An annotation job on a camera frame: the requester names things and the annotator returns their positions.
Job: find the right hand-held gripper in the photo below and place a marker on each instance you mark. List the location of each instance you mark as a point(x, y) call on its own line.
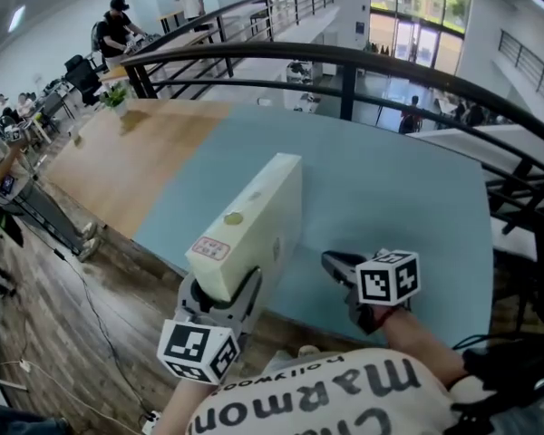
point(385, 283)

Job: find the black office chair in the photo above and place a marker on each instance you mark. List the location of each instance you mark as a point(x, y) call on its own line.
point(84, 77)

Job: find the person's shoe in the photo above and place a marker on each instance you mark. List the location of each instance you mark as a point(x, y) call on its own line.
point(309, 350)

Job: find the straight black balcony railing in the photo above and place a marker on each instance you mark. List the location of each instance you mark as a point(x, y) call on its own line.
point(276, 2)

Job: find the curved black metal railing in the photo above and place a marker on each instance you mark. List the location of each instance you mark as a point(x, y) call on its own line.
point(344, 55)

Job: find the green potted plant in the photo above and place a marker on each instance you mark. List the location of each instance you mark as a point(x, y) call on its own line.
point(116, 95)

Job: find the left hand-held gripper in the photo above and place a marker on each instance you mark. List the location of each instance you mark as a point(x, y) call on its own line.
point(195, 345)

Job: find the blue and wooden table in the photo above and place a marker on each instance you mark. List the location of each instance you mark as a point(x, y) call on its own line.
point(367, 197)

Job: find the red wrist band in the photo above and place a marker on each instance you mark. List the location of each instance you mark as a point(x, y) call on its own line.
point(388, 317)

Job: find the white power strip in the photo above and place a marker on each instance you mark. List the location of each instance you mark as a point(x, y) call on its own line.
point(151, 422)

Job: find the white item box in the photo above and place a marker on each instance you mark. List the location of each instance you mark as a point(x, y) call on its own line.
point(254, 215)

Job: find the person's left forearm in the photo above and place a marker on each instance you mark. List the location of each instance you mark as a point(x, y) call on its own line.
point(181, 401)

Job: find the person's right forearm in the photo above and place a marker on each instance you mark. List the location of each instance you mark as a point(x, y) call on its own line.
point(417, 340)

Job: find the white printed t-shirt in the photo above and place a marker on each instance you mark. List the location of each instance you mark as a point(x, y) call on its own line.
point(326, 397)

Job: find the long wooden desk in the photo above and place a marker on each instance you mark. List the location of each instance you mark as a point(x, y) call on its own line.
point(163, 50)

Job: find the glass entrance door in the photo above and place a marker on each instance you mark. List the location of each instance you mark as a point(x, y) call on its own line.
point(414, 43)

